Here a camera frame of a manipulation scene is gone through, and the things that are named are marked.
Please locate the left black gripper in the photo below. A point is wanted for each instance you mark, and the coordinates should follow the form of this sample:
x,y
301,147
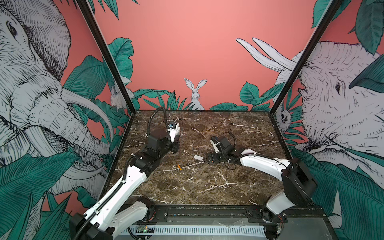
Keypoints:
x,y
175,144

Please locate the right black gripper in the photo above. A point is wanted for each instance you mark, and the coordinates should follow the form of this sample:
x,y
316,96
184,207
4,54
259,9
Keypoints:
x,y
214,160

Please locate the white battery cover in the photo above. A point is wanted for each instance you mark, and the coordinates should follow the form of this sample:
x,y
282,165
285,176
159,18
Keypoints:
x,y
199,158

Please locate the white remote control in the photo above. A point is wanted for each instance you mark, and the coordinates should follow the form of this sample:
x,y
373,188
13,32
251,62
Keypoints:
x,y
174,134

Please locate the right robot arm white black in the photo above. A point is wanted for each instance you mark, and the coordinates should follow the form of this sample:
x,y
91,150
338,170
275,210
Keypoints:
x,y
298,183

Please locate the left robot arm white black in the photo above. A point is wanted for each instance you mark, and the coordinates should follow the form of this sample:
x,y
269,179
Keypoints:
x,y
105,220

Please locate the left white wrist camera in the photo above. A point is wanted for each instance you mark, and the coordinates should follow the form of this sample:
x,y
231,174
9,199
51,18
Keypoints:
x,y
172,126

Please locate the white slotted cable duct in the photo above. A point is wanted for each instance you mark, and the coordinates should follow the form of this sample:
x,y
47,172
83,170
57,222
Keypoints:
x,y
168,230

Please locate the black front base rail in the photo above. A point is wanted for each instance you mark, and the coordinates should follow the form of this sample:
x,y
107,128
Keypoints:
x,y
251,213

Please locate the left black frame post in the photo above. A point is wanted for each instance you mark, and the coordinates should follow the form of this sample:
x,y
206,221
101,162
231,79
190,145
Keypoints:
x,y
100,40

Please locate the black frame post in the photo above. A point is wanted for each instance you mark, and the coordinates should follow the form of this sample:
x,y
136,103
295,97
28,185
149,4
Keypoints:
x,y
100,40
325,20

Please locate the right black frame post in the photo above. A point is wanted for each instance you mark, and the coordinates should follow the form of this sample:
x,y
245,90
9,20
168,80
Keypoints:
x,y
325,20

